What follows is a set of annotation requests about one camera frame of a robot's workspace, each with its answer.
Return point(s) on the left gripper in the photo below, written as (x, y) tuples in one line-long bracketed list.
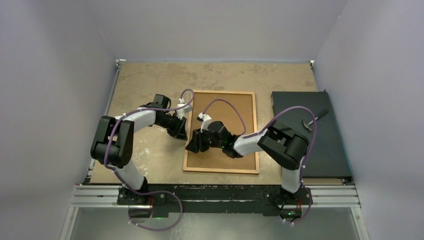
[(179, 131)]

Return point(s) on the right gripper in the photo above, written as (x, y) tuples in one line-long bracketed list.
[(196, 142)]

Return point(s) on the wooden picture frame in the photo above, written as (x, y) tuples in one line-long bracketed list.
[(185, 159)]

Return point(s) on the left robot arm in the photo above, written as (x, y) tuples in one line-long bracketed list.
[(113, 141)]

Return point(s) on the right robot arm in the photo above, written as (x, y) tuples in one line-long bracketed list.
[(286, 146)]

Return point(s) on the small hammer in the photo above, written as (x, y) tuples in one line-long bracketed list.
[(308, 125)]

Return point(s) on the black mat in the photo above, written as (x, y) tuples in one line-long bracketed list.
[(328, 158)]

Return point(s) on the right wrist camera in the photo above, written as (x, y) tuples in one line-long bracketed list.
[(205, 121)]

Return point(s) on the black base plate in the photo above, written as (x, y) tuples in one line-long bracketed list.
[(269, 200)]

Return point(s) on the aluminium rail frame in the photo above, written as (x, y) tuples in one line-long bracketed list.
[(95, 215)]

